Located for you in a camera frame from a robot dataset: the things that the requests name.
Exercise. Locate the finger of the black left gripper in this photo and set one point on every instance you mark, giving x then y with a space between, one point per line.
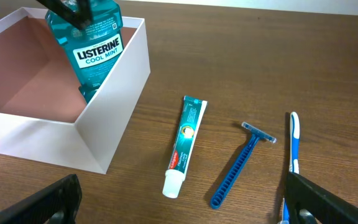
80 18

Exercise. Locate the blue disposable razor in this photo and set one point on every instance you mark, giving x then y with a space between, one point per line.
225 186

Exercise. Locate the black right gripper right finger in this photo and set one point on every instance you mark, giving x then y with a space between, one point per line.
307 202

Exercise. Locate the teal Colgate toothpaste tube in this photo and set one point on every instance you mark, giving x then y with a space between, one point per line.
190 121

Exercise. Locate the teal Listerine mouthwash bottle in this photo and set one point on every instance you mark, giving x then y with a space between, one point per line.
94 50

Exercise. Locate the blue white toothbrush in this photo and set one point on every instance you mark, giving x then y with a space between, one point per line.
294 166

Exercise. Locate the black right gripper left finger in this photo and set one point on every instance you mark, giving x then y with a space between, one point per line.
57 203

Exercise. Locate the white box pink interior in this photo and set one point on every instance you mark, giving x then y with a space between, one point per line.
43 116

